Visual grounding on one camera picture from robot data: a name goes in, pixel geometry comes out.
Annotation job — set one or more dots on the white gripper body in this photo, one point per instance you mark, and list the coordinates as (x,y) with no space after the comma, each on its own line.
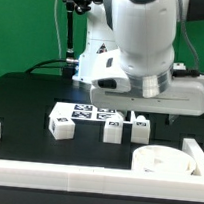
(111,88)

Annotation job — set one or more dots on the white round stool seat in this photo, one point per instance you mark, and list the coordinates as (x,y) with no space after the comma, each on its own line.
(159,158)

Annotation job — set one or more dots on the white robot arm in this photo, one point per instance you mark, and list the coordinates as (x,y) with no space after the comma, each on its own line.
(139,75)

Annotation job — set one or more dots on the white sheet with tags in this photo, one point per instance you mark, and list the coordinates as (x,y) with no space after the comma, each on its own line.
(81,111)

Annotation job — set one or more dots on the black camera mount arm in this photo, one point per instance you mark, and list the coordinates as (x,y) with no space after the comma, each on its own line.
(72,6)

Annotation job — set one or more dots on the white front fence rail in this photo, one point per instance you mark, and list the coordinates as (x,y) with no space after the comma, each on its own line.
(100,181)

